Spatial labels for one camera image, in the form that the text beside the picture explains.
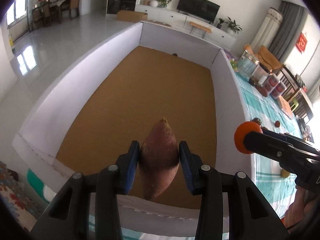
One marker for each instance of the orange beanbag cushion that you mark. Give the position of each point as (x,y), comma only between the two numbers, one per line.
(265,57)

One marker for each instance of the red can right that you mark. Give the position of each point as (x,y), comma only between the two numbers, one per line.
(278,90)

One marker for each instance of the red can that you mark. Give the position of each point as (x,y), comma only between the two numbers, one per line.
(278,90)
(270,83)

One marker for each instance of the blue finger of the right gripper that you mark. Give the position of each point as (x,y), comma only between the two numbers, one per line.
(285,137)
(273,148)

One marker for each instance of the red wall decoration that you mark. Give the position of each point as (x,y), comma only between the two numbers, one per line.
(301,43)

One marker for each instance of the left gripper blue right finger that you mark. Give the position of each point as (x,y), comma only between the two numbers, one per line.
(250,214)

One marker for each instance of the dark mushroom by jars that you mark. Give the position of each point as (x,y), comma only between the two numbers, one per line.
(252,80)

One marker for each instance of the brown cardboard box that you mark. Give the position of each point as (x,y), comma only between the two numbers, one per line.
(131,16)

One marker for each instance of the black television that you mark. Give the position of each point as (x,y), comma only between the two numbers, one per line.
(203,9)

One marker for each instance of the right hand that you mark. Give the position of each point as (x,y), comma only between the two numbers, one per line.
(298,209)

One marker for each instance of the wooden chair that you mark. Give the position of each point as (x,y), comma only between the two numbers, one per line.
(295,91)

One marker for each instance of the fruit print pouch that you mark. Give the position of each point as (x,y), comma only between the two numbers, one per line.
(233,64)

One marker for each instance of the sweet potato by jars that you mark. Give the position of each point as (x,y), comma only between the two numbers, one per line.
(262,90)

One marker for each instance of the small orange tangerine front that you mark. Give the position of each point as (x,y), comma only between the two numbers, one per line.
(242,132)

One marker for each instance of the glass jar gold lid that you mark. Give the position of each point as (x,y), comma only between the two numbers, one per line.
(246,64)

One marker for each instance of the green-yellow fruit upper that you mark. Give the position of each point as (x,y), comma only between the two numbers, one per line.
(284,173)

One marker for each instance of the orange book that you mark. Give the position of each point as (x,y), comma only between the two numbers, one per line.
(285,107)

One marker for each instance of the white standing air conditioner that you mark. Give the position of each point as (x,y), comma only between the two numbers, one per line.
(268,30)

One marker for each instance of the sweet potato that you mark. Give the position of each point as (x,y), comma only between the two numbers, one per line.
(262,90)
(159,160)

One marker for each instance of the small wooden bench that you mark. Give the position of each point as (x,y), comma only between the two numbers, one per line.
(204,29)

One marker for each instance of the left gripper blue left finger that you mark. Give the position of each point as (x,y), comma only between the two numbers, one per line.
(67,216)

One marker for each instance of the red can left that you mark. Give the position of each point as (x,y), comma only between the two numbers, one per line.
(270,83)

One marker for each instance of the green potted plant right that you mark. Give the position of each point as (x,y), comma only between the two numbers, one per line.
(233,26)

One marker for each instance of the white tv cabinet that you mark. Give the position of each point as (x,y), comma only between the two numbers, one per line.
(181,21)

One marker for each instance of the clear jar black lid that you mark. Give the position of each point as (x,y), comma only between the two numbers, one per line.
(260,74)

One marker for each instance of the white cardboard box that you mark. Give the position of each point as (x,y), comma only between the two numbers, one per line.
(114,94)

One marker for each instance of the teal plaid tablecloth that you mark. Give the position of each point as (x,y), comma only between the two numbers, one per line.
(250,214)

